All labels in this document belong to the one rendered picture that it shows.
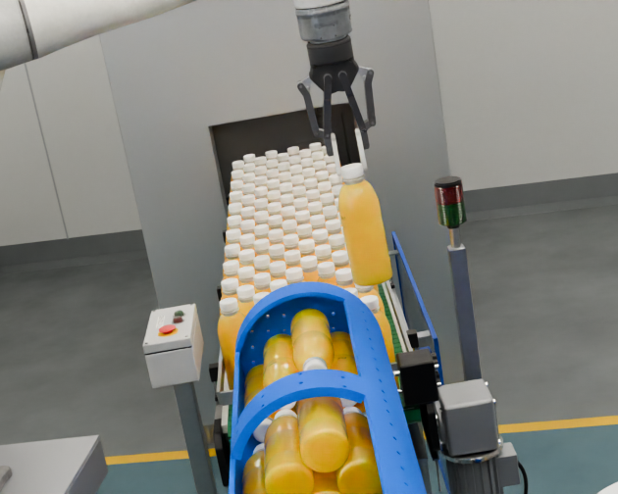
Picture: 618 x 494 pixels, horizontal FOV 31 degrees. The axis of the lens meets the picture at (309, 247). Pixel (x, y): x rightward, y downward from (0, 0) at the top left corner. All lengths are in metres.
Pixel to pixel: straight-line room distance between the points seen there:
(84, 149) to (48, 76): 0.46
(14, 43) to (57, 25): 0.07
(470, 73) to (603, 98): 0.73
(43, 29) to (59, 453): 0.74
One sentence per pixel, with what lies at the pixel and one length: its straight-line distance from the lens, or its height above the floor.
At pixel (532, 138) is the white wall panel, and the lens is 6.25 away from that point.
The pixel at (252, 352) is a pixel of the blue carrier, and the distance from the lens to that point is 2.12.
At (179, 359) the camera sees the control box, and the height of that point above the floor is 1.06.
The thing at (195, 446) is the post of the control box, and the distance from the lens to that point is 2.49.
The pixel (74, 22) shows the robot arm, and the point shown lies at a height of 1.80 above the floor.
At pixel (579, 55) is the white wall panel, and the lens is 6.17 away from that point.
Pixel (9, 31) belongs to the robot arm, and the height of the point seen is 1.80.
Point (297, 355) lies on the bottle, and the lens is 1.91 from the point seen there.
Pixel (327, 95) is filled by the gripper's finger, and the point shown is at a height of 1.59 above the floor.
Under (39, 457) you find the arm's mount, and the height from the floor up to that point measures 1.07.
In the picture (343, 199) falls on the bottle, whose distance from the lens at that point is 1.92.
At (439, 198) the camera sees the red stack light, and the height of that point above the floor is 1.23.
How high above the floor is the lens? 1.94
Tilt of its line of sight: 18 degrees down
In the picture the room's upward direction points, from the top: 10 degrees counter-clockwise
